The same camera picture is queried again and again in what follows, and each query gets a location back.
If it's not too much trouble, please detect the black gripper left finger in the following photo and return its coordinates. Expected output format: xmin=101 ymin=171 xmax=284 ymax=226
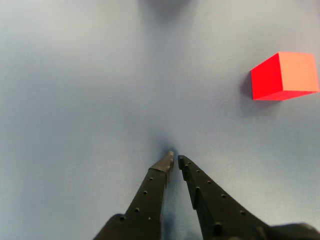
xmin=92 ymin=150 xmax=175 ymax=240

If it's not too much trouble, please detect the red cube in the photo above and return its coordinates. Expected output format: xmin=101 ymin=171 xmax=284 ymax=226
xmin=250 ymin=51 xmax=320 ymax=101

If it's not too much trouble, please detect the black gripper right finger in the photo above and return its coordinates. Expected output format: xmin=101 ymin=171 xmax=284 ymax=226
xmin=177 ymin=154 xmax=320 ymax=240

